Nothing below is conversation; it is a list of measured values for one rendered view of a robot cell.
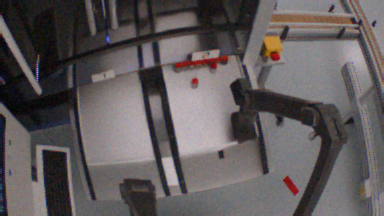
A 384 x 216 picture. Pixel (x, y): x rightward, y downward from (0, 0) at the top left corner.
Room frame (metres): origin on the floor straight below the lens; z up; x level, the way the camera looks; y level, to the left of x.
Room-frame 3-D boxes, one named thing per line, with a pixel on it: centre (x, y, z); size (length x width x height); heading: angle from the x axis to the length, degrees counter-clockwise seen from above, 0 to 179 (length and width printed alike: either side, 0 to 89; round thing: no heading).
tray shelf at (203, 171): (0.42, 0.09, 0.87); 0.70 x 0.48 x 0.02; 111
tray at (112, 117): (0.43, 0.27, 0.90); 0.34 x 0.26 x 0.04; 21
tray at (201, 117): (0.54, -0.05, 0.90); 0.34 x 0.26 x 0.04; 21
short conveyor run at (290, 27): (0.98, -0.46, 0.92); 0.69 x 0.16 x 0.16; 111
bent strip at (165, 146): (0.30, 0.04, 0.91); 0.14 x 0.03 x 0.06; 20
